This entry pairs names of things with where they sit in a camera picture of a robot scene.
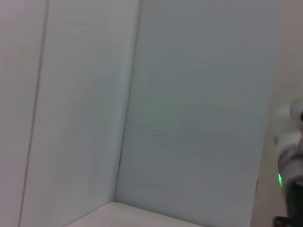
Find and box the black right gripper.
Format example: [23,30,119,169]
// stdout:
[274,216,303,227]

